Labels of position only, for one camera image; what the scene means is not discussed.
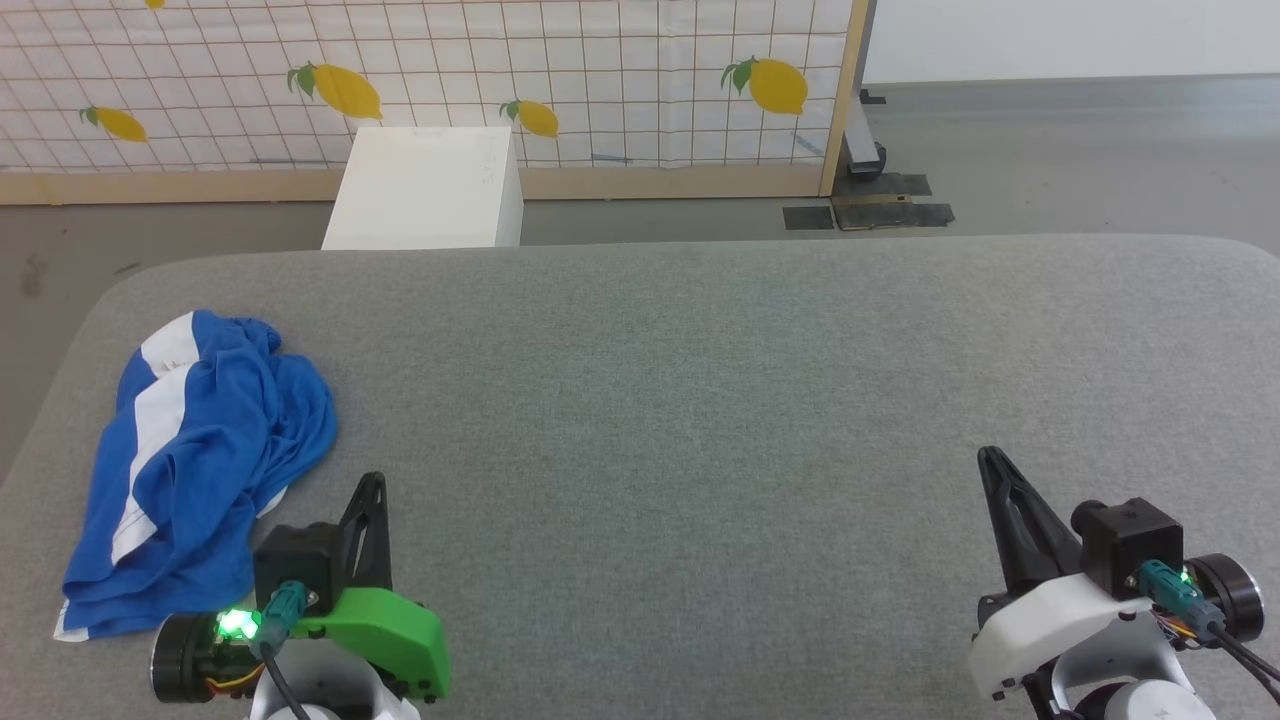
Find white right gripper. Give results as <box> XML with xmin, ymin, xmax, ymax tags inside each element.
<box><xmin>967</xmin><ymin>446</ymin><xmax>1153</xmax><ymax>706</ymax></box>

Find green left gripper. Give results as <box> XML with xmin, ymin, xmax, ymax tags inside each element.
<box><xmin>288</xmin><ymin>471</ymin><xmax>452</xmax><ymax>702</ymax></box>

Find blue and white shorts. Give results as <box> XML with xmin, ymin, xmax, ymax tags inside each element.
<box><xmin>53</xmin><ymin>309</ymin><xmax>339</xmax><ymax>642</ymax></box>

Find grey fabric sofa surface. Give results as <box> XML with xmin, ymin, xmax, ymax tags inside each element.
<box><xmin>0</xmin><ymin>234</ymin><xmax>1280</xmax><ymax>720</ymax></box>

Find brown plate with black tape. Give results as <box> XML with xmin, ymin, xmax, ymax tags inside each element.
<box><xmin>831</xmin><ymin>173</ymin><xmax>956</xmax><ymax>232</ymax></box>

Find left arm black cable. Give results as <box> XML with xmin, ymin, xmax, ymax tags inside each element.
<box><xmin>248</xmin><ymin>580</ymin><xmax>313</xmax><ymax>720</ymax></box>

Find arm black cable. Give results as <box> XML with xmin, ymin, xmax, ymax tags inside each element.
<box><xmin>248</xmin><ymin>580</ymin><xmax>313</xmax><ymax>720</ymax></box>
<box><xmin>1140</xmin><ymin>560</ymin><xmax>1280</xmax><ymax>703</ymax></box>

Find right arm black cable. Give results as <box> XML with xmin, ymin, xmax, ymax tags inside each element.
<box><xmin>1140</xmin><ymin>560</ymin><xmax>1280</xmax><ymax>703</ymax></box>

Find white box pedestal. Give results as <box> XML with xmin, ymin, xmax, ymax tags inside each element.
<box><xmin>321</xmin><ymin>126</ymin><xmax>525</xmax><ymax>251</ymax></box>

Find grey metal post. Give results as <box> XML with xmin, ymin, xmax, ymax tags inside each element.
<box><xmin>845</xmin><ymin>0</ymin><xmax>888</xmax><ymax>182</ymax></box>

